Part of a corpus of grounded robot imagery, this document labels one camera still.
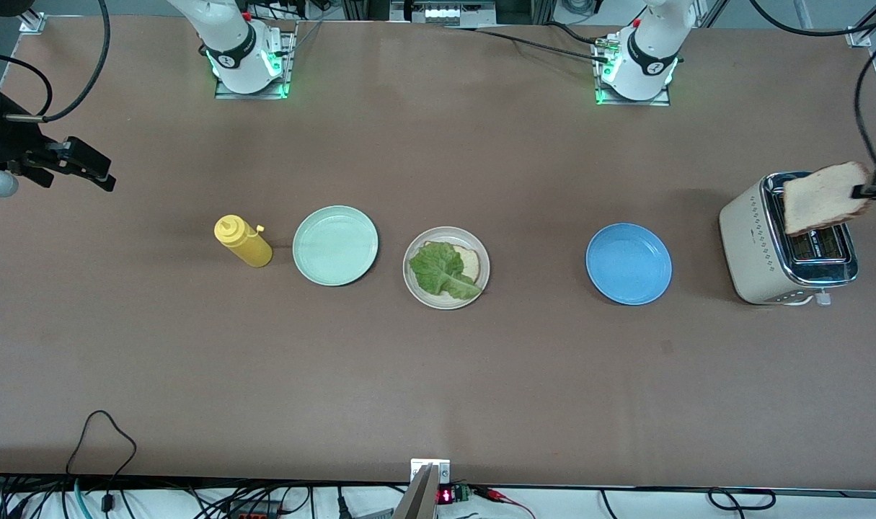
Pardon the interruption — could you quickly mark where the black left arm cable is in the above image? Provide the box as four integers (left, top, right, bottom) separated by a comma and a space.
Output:
749, 0, 876, 175

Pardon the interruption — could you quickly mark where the long black table cable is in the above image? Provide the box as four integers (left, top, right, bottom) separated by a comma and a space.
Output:
445, 25, 611, 66

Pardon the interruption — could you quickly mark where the beige chrome toaster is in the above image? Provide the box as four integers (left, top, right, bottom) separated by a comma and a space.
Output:
719, 172, 860, 307

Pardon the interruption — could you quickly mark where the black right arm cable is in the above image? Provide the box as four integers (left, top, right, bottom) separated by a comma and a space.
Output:
0, 0, 112, 123

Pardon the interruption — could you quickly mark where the aluminium camera mount post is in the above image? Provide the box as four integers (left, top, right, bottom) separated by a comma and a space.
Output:
393, 458, 451, 519

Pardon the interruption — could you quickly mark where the mint green plate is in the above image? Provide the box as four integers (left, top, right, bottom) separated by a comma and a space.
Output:
292, 205, 379, 288

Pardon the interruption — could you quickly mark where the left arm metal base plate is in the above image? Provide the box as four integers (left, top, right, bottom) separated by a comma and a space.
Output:
595, 40, 671, 107

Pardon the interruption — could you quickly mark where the silver lit control box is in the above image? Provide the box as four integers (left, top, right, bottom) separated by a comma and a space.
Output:
391, 0, 496, 28

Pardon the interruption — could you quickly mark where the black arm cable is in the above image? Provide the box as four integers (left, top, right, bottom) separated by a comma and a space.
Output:
749, 0, 876, 175
0, 0, 112, 123

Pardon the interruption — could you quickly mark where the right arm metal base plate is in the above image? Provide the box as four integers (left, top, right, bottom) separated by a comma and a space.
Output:
214, 22, 298, 100

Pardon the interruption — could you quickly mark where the green lettuce leaf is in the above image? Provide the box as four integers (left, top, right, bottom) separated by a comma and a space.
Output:
407, 241, 483, 301

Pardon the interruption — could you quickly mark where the beige plate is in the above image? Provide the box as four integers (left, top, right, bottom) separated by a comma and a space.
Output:
402, 226, 491, 311

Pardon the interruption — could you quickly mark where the blue plate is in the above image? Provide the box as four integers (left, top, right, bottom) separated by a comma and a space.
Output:
585, 223, 673, 306

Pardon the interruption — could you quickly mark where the coiled black cable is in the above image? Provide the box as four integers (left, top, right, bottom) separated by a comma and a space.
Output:
707, 488, 777, 512

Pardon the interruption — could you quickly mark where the brown-crusted bread slice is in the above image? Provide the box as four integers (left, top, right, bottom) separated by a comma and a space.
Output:
782, 161, 876, 236
456, 247, 482, 288

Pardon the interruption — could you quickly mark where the thin black looped cable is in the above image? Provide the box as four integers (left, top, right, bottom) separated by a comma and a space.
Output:
64, 409, 138, 514

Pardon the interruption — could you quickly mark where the yellow squeeze bottle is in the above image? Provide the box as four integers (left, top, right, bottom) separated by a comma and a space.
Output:
214, 214, 274, 269

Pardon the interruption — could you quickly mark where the red clip wire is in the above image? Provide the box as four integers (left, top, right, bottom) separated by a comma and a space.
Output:
474, 487, 538, 519

